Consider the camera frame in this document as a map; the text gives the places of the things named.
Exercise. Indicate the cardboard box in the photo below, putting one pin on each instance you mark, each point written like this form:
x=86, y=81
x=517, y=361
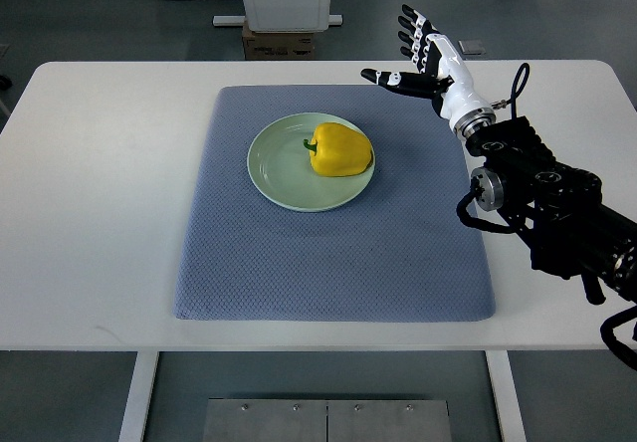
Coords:
x=269, y=46

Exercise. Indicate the metal base plate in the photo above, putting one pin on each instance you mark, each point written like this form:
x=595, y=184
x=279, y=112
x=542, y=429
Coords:
x=327, y=420

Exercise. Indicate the yellow bell pepper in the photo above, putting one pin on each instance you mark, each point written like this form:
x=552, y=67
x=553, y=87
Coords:
x=337, y=150

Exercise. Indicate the light green plate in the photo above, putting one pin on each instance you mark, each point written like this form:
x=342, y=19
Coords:
x=279, y=165

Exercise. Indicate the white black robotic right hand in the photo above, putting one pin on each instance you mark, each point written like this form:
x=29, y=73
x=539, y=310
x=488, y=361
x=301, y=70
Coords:
x=441, y=77

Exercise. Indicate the blue quilted mat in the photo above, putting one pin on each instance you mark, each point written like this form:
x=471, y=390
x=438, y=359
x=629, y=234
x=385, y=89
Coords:
x=396, y=253

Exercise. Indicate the white table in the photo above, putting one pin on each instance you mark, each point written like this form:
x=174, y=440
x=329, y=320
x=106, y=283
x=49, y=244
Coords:
x=98, y=165

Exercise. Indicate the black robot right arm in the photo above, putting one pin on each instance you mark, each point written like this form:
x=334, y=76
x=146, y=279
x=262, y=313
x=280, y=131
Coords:
x=554, y=208

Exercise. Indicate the grey floor outlet plate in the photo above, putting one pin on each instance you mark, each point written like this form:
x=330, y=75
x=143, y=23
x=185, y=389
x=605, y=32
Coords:
x=472, y=47

